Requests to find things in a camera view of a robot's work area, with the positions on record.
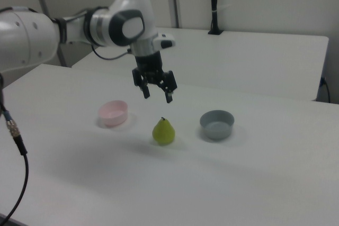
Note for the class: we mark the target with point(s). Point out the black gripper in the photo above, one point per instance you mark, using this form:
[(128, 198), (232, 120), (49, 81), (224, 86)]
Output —
[(149, 64)]

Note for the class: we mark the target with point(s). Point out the green pear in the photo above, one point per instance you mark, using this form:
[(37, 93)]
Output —
[(163, 133)]

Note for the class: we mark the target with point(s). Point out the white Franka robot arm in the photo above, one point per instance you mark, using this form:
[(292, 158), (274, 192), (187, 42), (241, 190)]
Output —
[(26, 40)]

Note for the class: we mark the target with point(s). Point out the pink plastic bowl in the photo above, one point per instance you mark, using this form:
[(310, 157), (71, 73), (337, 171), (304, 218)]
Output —
[(114, 118)]

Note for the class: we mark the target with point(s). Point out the grey plastic bowl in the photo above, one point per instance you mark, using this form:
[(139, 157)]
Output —
[(217, 128)]

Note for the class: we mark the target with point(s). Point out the black pole with clamp base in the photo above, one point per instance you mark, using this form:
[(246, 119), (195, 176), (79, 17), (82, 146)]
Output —
[(214, 3)]

